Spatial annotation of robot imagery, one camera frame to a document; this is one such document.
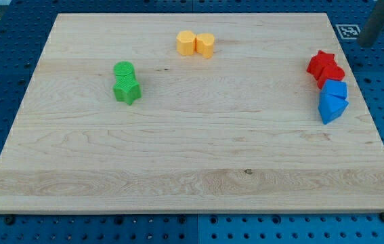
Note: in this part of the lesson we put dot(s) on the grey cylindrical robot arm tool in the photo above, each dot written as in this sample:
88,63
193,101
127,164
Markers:
373,26

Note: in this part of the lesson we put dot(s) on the wooden board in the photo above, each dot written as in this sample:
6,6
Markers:
239,132

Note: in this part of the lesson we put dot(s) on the green star block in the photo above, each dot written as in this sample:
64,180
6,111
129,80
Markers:
127,89

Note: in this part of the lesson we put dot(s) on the yellow heart block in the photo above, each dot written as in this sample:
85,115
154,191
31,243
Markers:
205,44

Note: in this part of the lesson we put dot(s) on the yellow hexagon block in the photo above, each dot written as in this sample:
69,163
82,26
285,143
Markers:
186,42

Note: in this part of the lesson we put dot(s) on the green cylinder block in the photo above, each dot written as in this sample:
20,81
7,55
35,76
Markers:
123,68

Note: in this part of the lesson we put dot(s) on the red star block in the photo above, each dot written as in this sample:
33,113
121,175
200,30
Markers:
319,62

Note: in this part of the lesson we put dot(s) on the blue triangle block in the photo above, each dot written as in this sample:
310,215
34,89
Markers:
331,107

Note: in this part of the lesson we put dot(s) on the blue cube block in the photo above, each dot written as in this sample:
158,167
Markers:
335,88

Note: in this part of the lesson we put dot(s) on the red cylinder block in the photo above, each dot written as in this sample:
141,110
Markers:
332,72

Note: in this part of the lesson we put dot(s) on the white fiducial marker tag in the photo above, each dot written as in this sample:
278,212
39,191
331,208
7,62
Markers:
348,31

